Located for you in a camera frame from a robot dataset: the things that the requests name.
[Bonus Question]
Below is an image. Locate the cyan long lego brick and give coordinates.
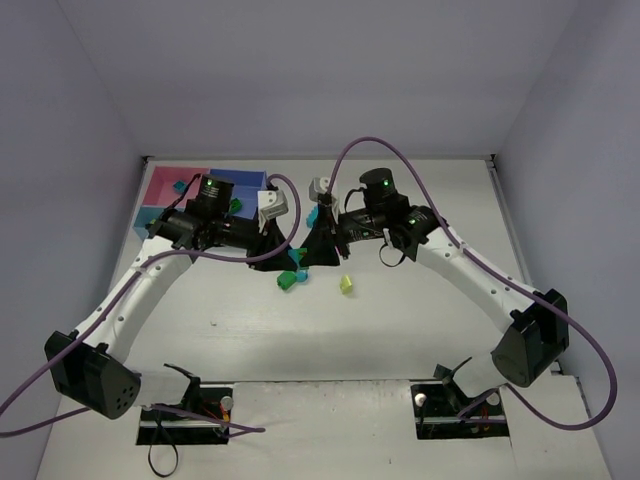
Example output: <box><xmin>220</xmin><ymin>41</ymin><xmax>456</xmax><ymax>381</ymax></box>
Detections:
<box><xmin>306</xmin><ymin>208</ymin><xmax>318</xmax><ymax>229</ymax></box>

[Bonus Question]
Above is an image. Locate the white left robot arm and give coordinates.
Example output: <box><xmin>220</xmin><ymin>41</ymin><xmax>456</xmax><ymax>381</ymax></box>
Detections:
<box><xmin>44</xmin><ymin>174</ymin><xmax>291</xmax><ymax>419</ymax></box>

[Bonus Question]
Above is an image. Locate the pink plastic tray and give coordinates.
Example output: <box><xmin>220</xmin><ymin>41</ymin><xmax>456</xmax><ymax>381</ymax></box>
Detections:
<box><xmin>142</xmin><ymin>167</ymin><xmax>209</xmax><ymax>207</ymax></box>

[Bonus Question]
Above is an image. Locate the green lego brick with number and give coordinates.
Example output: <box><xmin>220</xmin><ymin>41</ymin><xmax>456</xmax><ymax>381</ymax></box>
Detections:
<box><xmin>276</xmin><ymin>271</ymin><xmax>297</xmax><ymax>291</ymax></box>

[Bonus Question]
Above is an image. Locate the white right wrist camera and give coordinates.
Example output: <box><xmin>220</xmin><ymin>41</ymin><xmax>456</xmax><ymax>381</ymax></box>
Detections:
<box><xmin>308</xmin><ymin>177</ymin><xmax>340</xmax><ymax>212</ymax></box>

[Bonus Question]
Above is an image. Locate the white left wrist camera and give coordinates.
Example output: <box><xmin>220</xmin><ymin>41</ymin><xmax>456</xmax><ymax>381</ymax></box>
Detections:
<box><xmin>257</xmin><ymin>190</ymin><xmax>289</xmax><ymax>224</ymax></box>

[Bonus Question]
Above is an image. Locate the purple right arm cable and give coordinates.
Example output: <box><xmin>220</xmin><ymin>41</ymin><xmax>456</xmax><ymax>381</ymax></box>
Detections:
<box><xmin>327</xmin><ymin>136</ymin><xmax>618</xmax><ymax>431</ymax></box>

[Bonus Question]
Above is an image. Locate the lime lego brick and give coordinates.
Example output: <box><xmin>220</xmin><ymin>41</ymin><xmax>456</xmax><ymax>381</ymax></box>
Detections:
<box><xmin>339</xmin><ymin>275</ymin><xmax>353</xmax><ymax>295</ymax></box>

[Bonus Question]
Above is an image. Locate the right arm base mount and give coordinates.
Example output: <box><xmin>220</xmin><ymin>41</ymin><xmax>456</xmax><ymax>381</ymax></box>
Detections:
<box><xmin>410</xmin><ymin>358</ymin><xmax>510</xmax><ymax>441</ymax></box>

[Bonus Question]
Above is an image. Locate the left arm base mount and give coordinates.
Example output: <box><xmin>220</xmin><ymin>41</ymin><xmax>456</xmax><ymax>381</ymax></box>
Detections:
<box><xmin>135</xmin><ymin>363</ymin><xmax>236</xmax><ymax>476</ymax></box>

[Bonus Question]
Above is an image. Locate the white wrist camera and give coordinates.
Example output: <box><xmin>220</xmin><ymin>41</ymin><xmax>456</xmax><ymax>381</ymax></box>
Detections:
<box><xmin>308</xmin><ymin>177</ymin><xmax>340</xmax><ymax>212</ymax></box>
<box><xmin>257</xmin><ymin>190</ymin><xmax>289</xmax><ymax>224</ymax></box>

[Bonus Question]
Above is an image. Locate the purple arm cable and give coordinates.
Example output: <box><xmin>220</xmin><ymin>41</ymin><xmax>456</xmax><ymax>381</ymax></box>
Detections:
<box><xmin>0</xmin><ymin>173</ymin><xmax>301</xmax><ymax>436</ymax></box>
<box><xmin>327</xmin><ymin>136</ymin><xmax>618</xmax><ymax>431</ymax></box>

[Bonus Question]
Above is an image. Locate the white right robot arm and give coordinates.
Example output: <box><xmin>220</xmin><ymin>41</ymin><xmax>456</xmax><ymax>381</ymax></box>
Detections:
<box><xmin>301</xmin><ymin>168</ymin><xmax>569</xmax><ymax>398</ymax></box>

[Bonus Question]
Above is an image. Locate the cyan lego brick of trio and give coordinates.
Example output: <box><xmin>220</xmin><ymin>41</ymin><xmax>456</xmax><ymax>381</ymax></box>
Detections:
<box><xmin>288</xmin><ymin>249</ymin><xmax>300</xmax><ymax>264</ymax></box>

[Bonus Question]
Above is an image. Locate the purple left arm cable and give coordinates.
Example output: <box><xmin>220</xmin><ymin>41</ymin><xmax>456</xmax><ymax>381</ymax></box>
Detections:
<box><xmin>0</xmin><ymin>173</ymin><xmax>301</xmax><ymax>436</ymax></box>

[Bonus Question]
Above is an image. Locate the light blue plastic tray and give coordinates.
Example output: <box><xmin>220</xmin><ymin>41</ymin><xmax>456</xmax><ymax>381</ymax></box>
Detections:
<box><xmin>133</xmin><ymin>205</ymin><xmax>164</xmax><ymax>240</ymax></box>

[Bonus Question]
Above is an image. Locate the purple-blue plastic tray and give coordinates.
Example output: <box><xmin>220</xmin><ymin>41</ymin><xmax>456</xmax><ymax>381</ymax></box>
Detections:
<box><xmin>210</xmin><ymin>169</ymin><xmax>267</xmax><ymax>219</ymax></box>

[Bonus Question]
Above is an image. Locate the dark green lego brick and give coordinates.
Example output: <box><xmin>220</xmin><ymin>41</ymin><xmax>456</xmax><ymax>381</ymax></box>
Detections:
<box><xmin>229</xmin><ymin>198</ymin><xmax>243</xmax><ymax>214</ymax></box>

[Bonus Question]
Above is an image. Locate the cyan flower-face lego piece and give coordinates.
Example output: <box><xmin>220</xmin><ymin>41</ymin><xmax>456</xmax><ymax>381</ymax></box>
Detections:
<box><xmin>296</xmin><ymin>270</ymin><xmax>309</xmax><ymax>283</ymax></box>

